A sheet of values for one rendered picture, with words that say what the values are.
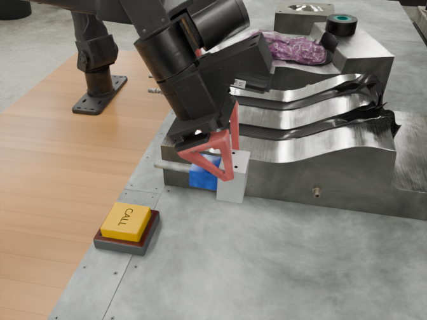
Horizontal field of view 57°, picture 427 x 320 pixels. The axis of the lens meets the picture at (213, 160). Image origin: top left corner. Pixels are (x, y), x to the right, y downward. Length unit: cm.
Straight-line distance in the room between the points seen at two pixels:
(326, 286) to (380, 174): 20
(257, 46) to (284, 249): 33
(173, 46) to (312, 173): 33
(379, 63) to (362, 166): 43
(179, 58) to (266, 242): 33
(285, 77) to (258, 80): 53
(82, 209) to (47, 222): 6
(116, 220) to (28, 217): 17
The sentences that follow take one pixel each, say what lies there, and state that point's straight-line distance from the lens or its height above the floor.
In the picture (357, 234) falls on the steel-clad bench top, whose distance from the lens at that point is 68.
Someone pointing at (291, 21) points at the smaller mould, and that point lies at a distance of 144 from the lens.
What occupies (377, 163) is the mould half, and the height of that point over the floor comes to 90.
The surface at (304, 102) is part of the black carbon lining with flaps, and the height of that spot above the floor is 89.
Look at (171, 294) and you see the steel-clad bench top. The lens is 57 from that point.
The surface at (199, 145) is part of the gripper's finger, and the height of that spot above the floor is 101.
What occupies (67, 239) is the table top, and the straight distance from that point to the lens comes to 67.
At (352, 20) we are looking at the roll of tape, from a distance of 116.
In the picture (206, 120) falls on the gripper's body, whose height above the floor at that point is 104.
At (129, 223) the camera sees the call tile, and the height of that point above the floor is 84.
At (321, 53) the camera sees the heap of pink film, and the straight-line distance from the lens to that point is 106.
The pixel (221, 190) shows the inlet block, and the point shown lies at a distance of 53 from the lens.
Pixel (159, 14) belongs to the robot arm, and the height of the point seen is 115.
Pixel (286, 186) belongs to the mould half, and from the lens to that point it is 68.
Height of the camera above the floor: 127
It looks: 37 degrees down
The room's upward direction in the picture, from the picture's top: straight up
